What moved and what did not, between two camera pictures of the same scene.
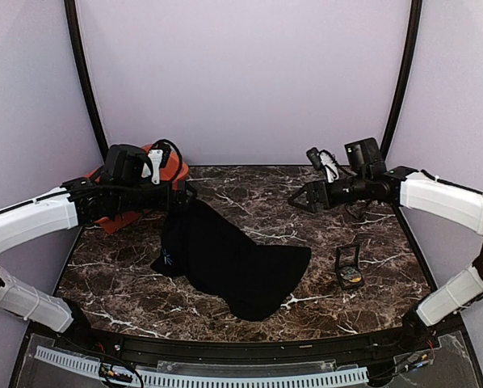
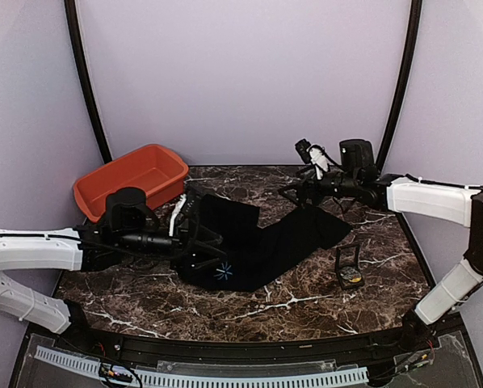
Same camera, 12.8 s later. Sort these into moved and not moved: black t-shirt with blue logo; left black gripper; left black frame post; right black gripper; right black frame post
Moved: right black gripper; left black gripper; black t-shirt with blue logo
Not moved: left black frame post; right black frame post
